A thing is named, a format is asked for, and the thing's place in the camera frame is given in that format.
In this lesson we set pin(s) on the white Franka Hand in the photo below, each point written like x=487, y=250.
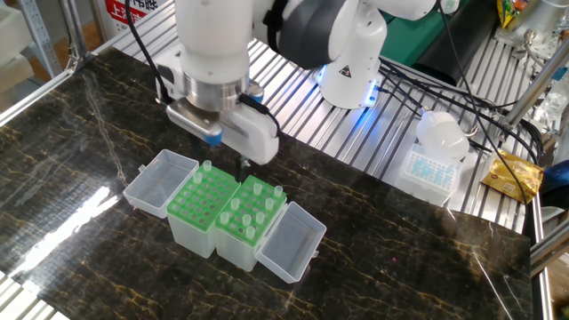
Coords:
x=253, y=138

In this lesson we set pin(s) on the clear large pipette tip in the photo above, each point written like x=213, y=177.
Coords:
x=197, y=178
x=278, y=191
x=257, y=189
x=246, y=219
x=260, y=217
x=207, y=165
x=269, y=203
x=224, y=218
x=250, y=231
x=234, y=203

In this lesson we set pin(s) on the clear tip box green rack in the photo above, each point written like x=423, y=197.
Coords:
x=235, y=253
x=191, y=240

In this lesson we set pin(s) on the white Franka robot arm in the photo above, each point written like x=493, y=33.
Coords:
x=351, y=44

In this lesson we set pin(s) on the silver white second robot arm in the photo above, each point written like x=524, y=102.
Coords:
x=538, y=22

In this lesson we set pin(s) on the red sign white characters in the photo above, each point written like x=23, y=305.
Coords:
x=124, y=11

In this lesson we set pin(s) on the black marble pattern board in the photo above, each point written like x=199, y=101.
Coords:
x=378, y=258

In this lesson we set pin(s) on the diagonal aluminium strut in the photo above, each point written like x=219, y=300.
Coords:
x=75, y=26

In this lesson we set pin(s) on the clear tip box blue rack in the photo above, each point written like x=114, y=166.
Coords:
x=427, y=178

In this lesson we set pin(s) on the dark green mat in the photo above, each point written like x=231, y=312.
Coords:
x=409, y=40

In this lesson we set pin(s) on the white translucent plastic container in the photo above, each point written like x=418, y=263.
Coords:
x=442, y=133

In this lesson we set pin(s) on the white foam block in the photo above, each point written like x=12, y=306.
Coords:
x=13, y=49

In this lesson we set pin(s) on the black cylindrical bin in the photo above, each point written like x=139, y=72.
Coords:
x=458, y=44

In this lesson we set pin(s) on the gold foil bag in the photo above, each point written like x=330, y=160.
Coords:
x=511, y=178

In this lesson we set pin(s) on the yellow red snack bag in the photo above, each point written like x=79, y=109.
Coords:
x=509, y=11

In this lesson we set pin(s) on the dark blue object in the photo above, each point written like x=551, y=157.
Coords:
x=555, y=182

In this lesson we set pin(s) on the clear plastic bag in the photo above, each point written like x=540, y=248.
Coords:
x=553, y=104

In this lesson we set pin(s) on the grey wrist camera blue label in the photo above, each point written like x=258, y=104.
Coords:
x=191, y=120

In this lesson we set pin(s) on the perforated metal shelf post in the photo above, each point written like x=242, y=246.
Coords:
x=40, y=40

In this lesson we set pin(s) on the aluminium frame bar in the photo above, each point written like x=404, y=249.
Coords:
x=551, y=251
x=538, y=84

